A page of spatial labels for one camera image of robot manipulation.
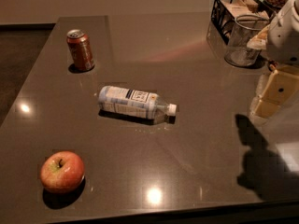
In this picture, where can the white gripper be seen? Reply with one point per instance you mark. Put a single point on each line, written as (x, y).
(284, 44)

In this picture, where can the red apple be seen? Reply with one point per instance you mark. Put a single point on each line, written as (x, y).
(62, 172)

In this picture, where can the blue label plastic bottle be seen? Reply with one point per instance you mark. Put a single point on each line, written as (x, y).
(134, 103)

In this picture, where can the clear glass jar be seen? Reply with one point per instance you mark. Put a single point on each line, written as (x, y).
(245, 28)

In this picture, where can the orange soda can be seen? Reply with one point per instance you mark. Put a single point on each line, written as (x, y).
(80, 49)

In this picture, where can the black wire basket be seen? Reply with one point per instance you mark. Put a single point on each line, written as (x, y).
(224, 13)

